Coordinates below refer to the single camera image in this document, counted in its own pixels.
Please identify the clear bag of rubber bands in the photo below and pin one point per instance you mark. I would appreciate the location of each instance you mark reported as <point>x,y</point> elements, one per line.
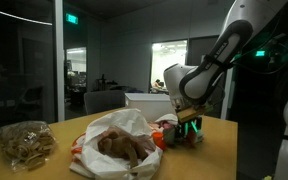
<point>25,145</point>

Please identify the brown plush toy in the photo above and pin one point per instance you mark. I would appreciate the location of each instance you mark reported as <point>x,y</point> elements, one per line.
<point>120,146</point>

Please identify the hot pink cloth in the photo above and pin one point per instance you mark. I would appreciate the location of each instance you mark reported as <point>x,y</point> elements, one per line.
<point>167,124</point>

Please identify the white plastic bin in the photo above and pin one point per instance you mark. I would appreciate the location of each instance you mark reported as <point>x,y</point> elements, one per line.
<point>147,105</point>

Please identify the orange plastic cup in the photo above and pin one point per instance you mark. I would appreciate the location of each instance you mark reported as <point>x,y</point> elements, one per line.
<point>158,140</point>

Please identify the distant seated person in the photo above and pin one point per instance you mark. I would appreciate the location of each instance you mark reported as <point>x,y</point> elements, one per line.
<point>156,84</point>

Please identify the small green lit sign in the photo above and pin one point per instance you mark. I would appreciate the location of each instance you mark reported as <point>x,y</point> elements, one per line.
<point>260,53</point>

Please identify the light pink cloth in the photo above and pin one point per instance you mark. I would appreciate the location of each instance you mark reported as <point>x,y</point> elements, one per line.
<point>155,126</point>

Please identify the grey chair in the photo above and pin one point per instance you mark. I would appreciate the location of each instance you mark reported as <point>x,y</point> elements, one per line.
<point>104,101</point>

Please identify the green exit sign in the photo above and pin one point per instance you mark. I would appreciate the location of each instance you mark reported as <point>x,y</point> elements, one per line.
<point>72,18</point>

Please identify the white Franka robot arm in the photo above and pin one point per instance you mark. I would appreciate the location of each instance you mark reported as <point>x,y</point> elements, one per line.
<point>200,83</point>

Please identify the tan wrist camera box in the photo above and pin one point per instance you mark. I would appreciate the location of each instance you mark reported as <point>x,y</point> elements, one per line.
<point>190,113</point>

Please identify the white plastic bag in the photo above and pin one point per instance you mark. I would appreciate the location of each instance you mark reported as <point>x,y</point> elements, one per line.
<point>117,116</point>

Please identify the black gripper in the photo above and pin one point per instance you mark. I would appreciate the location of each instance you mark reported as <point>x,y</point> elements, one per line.
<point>194,119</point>

